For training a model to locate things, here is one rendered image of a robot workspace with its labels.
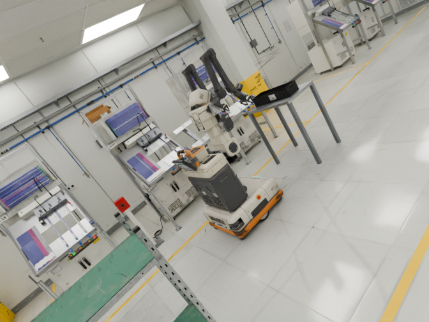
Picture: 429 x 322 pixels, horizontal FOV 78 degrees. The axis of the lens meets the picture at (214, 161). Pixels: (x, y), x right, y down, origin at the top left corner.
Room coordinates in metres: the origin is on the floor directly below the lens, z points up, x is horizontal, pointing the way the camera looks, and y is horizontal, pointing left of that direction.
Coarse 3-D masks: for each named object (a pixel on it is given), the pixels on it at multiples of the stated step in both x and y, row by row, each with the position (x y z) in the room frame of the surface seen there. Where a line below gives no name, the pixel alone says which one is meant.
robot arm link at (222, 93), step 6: (210, 48) 2.54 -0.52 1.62; (204, 54) 2.50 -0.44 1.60; (210, 54) 2.53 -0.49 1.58; (204, 60) 2.51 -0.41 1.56; (210, 66) 2.51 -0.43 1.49; (210, 72) 2.50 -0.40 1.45; (210, 78) 2.52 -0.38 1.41; (216, 78) 2.51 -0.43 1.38; (216, 84) 2.50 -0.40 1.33; (216, 90) 2.55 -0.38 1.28; (222, 90) 2.48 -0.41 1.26; (222, 96) 2.46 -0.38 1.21
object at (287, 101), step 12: (300, 84) 2.97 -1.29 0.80; (312, 84) 2.81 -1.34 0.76; (264, 108) 2.97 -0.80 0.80; (276, 108) 3.41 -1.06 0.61; (324, 108) 2.81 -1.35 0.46; (252, 120) 3.25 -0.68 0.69; (300, 120) 2.65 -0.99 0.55; (288, 132) 3.42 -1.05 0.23; (336, 132) 2.82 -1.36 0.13; (312, 144) 2.64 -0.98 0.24; (276, 156) 3.25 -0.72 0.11
